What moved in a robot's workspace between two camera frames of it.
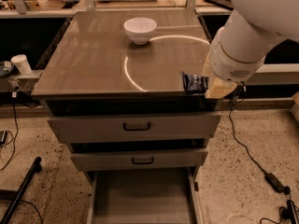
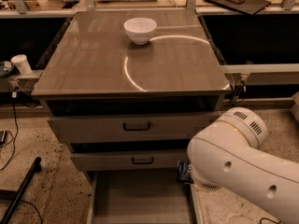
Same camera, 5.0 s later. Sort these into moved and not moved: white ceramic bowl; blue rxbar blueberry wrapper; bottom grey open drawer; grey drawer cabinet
Moved: blue rxbar blueberry wrapper
Not moved: white ceramic bowl; grey drawer cabinet; bottom grey open drawer
